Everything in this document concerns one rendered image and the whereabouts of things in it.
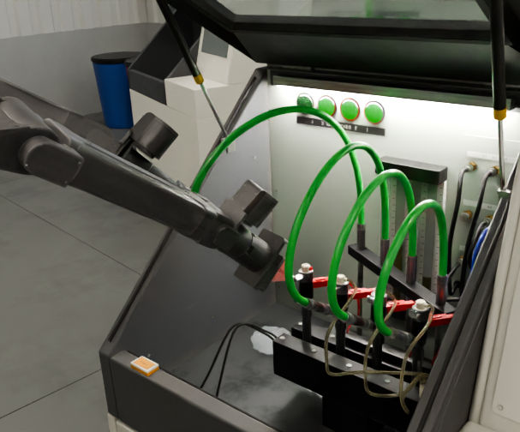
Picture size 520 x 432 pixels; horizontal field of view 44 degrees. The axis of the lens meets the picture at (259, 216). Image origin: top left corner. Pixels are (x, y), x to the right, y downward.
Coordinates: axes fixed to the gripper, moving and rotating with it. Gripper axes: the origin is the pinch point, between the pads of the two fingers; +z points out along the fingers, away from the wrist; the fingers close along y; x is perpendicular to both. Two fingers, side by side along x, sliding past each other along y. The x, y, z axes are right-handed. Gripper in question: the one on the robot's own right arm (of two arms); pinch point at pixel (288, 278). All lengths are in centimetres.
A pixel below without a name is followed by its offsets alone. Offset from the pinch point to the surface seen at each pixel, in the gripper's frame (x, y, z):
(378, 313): -26.2, 1.8, -6.4
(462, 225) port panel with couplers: -10.4, 28.2, 23.5
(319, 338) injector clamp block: -0.7, -6.4, 15.7
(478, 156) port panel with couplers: -12.4, 39.2, 13.4
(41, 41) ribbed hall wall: 670, 100, 136
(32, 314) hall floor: 228, -79, 83
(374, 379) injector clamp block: -17.2, -7.0, 14.9
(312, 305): -10.2, -2.1, -1.7
